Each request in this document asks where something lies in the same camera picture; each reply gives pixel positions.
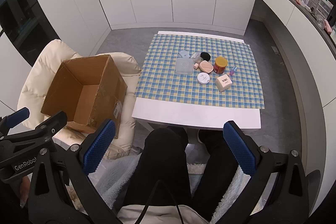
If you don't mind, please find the white fluffy rug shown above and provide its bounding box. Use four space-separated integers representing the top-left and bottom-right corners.
187 162 209 176

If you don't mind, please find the clear square plastic box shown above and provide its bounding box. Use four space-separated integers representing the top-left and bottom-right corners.
175 57 194 75

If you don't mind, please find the white cube carton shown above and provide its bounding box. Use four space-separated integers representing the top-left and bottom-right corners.
215 74 233 92

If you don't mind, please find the person's left hand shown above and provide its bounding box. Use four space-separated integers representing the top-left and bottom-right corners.
19 176 33 209

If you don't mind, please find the black cable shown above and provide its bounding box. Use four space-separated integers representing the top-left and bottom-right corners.
136 179 184 224

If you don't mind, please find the black glass oven cabinet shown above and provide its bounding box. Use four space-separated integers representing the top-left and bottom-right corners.
0 0 61 67

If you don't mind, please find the person's leg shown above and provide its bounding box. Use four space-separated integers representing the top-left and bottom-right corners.
190 130 239 222
122 127 192 214

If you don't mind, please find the cream shirt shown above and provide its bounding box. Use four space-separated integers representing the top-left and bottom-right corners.
118 204 209 224

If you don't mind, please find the person's right leg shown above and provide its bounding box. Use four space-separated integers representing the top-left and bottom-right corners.
190 130 239 222

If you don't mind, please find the white round compact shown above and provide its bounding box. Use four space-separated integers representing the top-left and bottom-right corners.
197 72 210 85

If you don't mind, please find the cream padded armchair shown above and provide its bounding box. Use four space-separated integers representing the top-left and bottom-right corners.
20 39 142 161

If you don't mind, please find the clear plastic organizer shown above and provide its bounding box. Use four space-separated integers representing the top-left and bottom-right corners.
311 0 334 16

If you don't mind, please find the brown cardboard box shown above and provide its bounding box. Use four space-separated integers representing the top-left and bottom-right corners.
41 54 128 140

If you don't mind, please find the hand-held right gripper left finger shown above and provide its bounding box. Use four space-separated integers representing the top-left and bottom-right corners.
28 119 124 224

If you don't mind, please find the person's left leg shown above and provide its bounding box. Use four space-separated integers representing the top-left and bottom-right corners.
122 127 192 214

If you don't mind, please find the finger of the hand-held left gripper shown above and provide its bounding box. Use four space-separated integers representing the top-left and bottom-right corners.
0 111 68 151
0 107 30 136

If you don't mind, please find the pale blue fleece jacket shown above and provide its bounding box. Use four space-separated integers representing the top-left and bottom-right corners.
88 153 265 224

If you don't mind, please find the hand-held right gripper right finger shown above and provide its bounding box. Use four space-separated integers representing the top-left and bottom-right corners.
223 120 310 224

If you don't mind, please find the beige powder puff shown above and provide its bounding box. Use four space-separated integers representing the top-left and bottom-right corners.
199 60 214 74

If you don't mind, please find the blue yellow checkered tablecloth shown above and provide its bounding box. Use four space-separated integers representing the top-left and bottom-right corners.
134 34 265 110

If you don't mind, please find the red jar with gold lid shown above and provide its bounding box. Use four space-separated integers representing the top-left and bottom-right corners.
213 57 228 75

